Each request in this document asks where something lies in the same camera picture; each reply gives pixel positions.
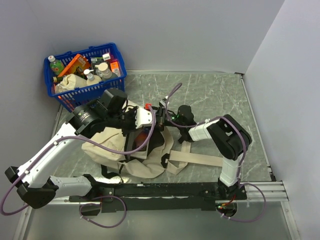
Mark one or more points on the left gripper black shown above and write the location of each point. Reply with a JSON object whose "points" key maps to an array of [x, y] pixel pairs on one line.
{"points": [[133, 112]]}

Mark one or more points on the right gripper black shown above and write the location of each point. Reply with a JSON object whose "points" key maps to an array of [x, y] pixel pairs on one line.
{"points": [[160, 117]]}

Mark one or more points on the blue Jane Eyre book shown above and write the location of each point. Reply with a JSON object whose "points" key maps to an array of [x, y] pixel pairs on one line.
{"points": [[141, 137]]}

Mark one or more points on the cream canvas backpack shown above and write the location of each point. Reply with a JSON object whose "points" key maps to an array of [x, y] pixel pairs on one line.
{"points": [[150, 162]]}

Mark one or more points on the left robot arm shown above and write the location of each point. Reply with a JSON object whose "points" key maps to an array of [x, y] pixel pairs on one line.
{"points": [[34, 180]]}

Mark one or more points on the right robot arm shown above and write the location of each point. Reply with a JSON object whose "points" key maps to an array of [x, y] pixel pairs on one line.
{"points": [[231, 139]]}

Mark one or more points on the grey pump bottle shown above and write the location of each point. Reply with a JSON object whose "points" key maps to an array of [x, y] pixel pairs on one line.
{"points": [[107, 74]]}

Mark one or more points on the pink orange carton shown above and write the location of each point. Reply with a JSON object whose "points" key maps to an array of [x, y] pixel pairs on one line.
{"points": [[115, 66]]}

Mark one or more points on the cream lotion bottle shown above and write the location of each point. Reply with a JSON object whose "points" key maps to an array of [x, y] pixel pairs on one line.
{"points": [[92, 79]]}

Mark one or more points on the black product box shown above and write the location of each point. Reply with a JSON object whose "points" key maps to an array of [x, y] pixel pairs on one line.
{"points": [[96, 61]]}

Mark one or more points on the blue plastic basket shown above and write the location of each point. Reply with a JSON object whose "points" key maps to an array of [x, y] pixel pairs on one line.
{"points": [[79, 96]]}

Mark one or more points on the beige cloth pouch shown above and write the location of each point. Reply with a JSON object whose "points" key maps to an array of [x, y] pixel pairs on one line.
{"points": [[70, 82]]}

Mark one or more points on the orange snack box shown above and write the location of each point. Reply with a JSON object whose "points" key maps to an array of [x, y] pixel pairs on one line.
{"points": [[77, 65]]}

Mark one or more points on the green soda bottle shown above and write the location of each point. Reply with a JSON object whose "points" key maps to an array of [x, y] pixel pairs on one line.
{"points": [[56, 65]]}

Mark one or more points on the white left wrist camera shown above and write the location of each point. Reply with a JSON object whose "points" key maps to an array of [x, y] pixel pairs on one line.
{"points": [[143, 118]]}

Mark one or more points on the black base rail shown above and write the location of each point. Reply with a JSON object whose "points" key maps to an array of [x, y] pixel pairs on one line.
{"points": [[161, 196]]}

